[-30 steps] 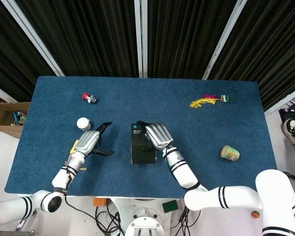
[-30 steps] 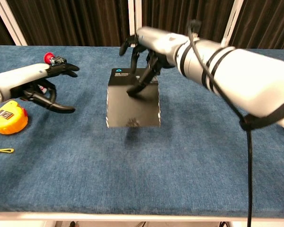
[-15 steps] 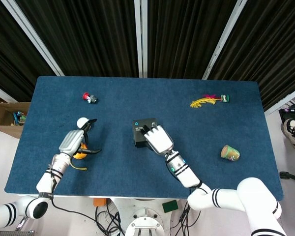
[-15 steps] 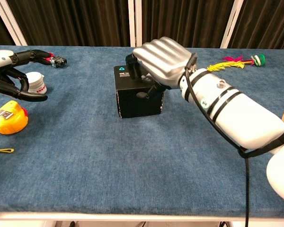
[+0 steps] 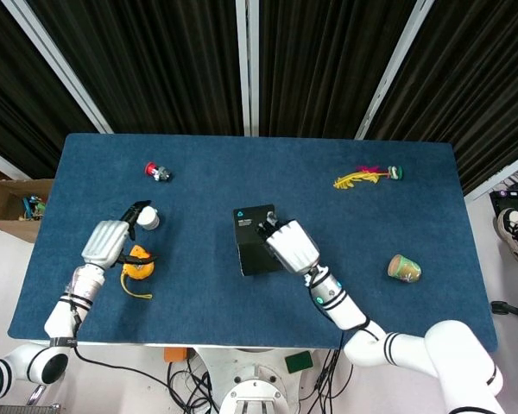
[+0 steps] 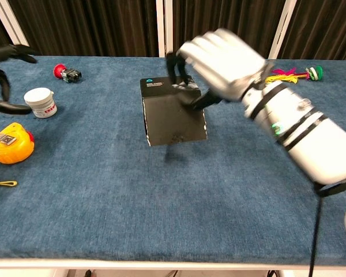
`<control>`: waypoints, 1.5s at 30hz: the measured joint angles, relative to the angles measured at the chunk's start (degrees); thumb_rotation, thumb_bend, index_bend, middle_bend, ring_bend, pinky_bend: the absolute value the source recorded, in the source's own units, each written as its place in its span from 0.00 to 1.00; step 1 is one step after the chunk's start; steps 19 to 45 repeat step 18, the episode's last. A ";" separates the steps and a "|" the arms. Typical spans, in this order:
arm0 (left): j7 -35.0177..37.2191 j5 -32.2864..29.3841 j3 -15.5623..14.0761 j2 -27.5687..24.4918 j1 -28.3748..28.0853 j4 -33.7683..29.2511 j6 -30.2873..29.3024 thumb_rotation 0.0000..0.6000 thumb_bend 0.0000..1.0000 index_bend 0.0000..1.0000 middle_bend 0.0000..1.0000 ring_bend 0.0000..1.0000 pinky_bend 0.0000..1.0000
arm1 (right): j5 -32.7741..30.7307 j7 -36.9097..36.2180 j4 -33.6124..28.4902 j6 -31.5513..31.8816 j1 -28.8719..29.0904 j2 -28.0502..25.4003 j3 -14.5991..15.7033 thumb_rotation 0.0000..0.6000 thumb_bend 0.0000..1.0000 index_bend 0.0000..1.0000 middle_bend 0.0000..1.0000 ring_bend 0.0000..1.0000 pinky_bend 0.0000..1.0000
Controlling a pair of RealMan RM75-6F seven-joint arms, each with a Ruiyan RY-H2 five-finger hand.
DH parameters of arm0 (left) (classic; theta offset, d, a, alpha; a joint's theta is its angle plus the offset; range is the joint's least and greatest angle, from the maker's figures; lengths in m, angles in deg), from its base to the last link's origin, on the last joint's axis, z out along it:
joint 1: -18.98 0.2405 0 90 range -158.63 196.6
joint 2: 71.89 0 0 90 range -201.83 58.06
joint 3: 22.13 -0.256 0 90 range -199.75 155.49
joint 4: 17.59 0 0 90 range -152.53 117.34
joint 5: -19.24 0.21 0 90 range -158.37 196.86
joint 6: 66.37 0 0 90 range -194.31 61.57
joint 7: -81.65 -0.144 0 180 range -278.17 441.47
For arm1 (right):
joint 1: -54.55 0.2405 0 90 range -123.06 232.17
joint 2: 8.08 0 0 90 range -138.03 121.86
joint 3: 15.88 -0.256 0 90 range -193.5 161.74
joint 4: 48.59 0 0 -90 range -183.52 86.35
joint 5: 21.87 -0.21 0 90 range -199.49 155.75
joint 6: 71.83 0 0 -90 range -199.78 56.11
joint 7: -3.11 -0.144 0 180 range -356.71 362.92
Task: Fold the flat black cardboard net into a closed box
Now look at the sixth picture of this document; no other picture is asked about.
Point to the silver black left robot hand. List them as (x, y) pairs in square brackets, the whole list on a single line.
[(14, 109)]

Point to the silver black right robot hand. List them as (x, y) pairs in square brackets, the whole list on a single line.
[(227, 66)]

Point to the black foldable cardboard box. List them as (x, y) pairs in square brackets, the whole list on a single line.
[(173, 124)]

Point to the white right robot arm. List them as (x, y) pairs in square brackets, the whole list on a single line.
[(314, 138)]

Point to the white plastic jar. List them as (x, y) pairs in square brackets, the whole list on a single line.
[(41, 104)]

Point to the yellow tape measure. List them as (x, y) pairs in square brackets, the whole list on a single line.
[(8, 147)]

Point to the yellow pink feather shuttlecock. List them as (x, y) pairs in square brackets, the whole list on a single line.
[(288, 77)]

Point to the red and grey toy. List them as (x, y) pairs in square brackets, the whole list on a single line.
[(67, 73)]

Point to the blue felt table mat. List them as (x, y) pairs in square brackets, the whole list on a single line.
[(173, 225)]

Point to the white metal partition post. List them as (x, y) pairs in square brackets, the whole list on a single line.
[(13, 29), (164, 29), (283, 29)]

